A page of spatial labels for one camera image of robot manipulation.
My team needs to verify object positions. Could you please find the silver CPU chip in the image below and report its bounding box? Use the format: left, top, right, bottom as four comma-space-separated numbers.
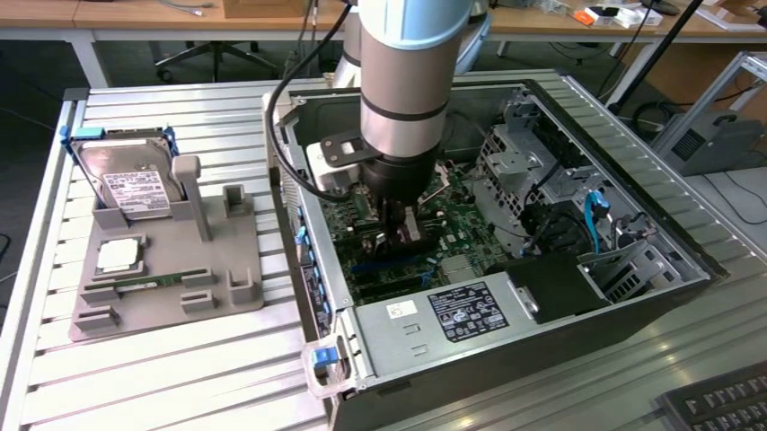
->
95, 240, 145, 273

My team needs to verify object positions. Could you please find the silver power supply unit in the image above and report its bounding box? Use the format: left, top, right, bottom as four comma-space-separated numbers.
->
352, 272, 544, 379

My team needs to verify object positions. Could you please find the aluminium profile frame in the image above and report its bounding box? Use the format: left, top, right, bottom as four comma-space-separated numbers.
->
649, 49, 767, 149

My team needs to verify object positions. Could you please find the wooden desk white frame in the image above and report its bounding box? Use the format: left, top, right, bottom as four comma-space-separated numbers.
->
0, 0, 348, 89
488, 0, 767, 104

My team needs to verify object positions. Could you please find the green motherboard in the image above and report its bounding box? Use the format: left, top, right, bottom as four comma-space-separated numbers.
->
313, 154, 510, 306

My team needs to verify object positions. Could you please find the hard disk in blue caddy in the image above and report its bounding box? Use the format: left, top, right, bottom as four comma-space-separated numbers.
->
58, 127, 186, 221

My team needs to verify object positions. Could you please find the black tripod pole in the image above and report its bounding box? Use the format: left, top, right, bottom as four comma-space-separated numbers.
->
604, 0, 705, 118

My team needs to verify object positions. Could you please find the grey plastic parts rack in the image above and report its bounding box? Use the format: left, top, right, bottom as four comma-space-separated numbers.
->
66, 154, 265, 343

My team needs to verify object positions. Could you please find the long black expansion slot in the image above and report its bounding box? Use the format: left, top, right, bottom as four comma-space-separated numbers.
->
357, 274, 424, 295
360, 285, 426, 304

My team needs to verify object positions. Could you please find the white small box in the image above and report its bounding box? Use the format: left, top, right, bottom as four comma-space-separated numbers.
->
613, 8, 664, 29

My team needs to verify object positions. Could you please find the black keyboard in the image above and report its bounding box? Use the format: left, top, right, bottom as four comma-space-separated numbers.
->
654, 361, 767, 431

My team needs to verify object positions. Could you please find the silver chipset heatsink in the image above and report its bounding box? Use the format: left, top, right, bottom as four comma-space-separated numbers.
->
436, 258, 480, 279

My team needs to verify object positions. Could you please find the silver disk bay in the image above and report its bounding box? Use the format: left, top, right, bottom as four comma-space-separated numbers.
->
577, 240, 701, 306

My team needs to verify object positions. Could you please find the black office chair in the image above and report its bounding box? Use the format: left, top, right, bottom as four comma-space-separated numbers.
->
153, 40, 280, 82

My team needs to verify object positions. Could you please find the green RAM stick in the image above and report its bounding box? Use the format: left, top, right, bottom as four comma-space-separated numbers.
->
82, 273, 184, 293

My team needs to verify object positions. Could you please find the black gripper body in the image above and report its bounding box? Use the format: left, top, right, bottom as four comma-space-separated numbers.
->
361, 150, 442, 213

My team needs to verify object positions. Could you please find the open black PC case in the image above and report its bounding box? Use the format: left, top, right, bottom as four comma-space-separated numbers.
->
261, 79, 729, 431

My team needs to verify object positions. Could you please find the grey computer tower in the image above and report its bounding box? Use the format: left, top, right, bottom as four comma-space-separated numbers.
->
652, 111, 761, 179

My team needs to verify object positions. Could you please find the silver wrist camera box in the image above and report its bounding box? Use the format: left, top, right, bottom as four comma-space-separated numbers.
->
304, 133, 382, 194

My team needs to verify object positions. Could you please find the green graphics card black cooler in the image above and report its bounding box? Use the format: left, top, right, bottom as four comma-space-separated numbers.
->
332, 210, 440, 270

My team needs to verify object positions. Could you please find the cardboard box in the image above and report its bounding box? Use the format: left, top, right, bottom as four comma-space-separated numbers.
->
221, 0, 304, 19

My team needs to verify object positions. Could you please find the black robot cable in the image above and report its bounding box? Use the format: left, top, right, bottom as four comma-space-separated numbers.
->
262, 0, 360, 203

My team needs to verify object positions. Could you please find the silver metal drive cage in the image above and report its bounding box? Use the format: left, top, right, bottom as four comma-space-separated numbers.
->
476, 123, 600, 234

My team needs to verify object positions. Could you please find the blue flat wire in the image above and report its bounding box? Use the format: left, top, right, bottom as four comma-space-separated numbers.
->
584, 190, 609, 258

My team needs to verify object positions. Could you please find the metal socket cover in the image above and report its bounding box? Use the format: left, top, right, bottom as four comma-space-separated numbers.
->
429, 159, 464, 203

